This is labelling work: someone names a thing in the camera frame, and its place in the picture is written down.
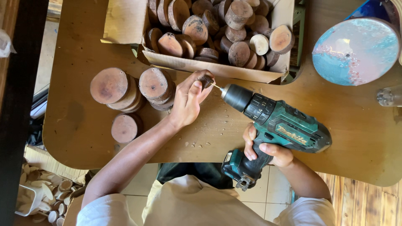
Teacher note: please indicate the person's left hand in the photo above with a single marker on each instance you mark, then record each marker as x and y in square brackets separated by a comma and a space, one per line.
[185, 103]

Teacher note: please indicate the person's right hand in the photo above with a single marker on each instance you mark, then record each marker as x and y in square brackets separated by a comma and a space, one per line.
[281, 155]

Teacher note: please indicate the small dark wood slice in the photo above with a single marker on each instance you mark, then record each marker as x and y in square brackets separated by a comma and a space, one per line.
[206, 81]

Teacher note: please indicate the stack of wood slices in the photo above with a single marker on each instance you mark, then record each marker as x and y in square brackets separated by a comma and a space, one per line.
[110, 86]
[155, 84]

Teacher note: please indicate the open cardboard box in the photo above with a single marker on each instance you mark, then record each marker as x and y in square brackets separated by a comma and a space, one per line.
[204, 66]

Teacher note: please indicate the single round wood slice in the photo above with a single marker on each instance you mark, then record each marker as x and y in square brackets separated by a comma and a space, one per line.
[125, 128]

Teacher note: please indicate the dark trousers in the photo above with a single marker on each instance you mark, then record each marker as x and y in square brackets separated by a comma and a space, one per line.
[194, 172]

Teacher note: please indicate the heap of bark-edged wood discs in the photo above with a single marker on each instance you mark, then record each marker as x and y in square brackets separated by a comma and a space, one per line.
[219, 31]

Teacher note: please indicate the cream apron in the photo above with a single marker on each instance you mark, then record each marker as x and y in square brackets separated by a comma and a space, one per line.
[194, 204]

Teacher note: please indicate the clear glass bottle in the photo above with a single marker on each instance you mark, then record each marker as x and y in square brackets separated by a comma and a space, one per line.
[391, 95]

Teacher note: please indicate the blue pink resin round board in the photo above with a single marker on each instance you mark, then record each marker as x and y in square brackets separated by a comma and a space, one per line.
[355, 51]

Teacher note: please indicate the white shirt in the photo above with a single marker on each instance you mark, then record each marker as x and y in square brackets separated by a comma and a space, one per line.
[106, 212]

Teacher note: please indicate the woven straw mat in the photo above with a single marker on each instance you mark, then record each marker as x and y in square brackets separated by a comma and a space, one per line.
[53, 163]

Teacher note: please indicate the heap of pale wooden scoops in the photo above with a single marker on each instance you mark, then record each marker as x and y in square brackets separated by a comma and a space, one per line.
[50, 194]

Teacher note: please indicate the white plastic container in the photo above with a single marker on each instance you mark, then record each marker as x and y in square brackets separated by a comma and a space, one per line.
[30, 201]

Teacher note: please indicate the clear plastic bag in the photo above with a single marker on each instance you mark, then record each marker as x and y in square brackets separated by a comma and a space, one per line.
[5, 44]

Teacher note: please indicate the green metal frame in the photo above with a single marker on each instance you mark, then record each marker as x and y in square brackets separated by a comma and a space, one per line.
[298, 37]

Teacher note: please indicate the black post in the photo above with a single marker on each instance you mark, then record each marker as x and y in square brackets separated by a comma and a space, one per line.
[18, 110]

